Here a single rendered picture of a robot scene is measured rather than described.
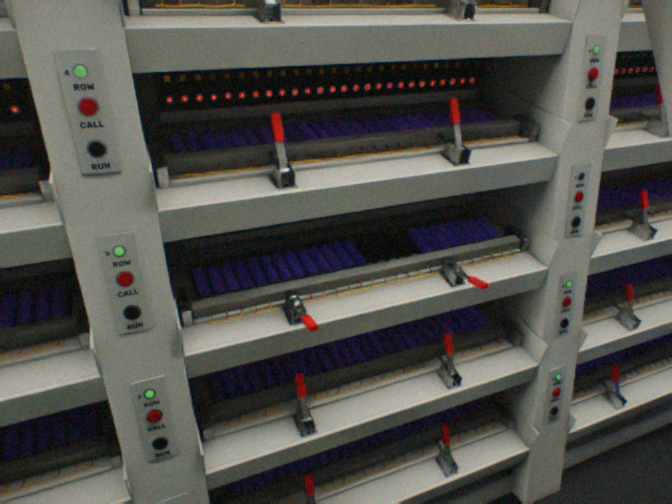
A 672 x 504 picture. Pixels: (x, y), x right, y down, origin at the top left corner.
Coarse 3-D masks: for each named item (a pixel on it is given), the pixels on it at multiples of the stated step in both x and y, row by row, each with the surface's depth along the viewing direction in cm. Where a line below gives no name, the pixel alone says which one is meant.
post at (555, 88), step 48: (576, 48) 72; (528, 96) 80; (576, 96) 74; (576, 144) 77; (480, 192) 96; (528, 192) 84; (576, 240) 84; (576, 288) 87; (576, 336) 91; (528, 384) 93; (528, 480) 98
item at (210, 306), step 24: (504, 240) 84; (384, 264) 76; (408, 264) 77; (432, 264) 79; (264, 288) 70; (288, 288) 70; (312, 288) 72; (336, 288) 73; (192, 312) 66; (216, 312) 67
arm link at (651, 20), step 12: (648, 0) 15; (660, 0) 14; (648, 12) 15; (660, 12) 14; (648, 24) 16; (660, 24) 15; (660, 36) 15; (660, 48) 15; (660, 60) 15; (660, 72) 16; (660, 84) 16
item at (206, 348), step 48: (192, 240) 75; (240, 240) 78; (528, 240) 85; (192, 288) 72; (384, 288) 75; (432, 288) 76; (528, 288) 84; (192, 336) 65; (240, 336) 65; (288, 336) 67; (336, 336) 72
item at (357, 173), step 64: (384, 64) 77; (448, 64) 82; (192, 128) 69; (256, 128) 72; (320, 128) 73; (384, 128) 75; (448, 128) 75; (512, 128) 80; (192, 192) 59; (256, 192) 61; (320, 192) 63; (384, 192) 67; (448, 192) 72
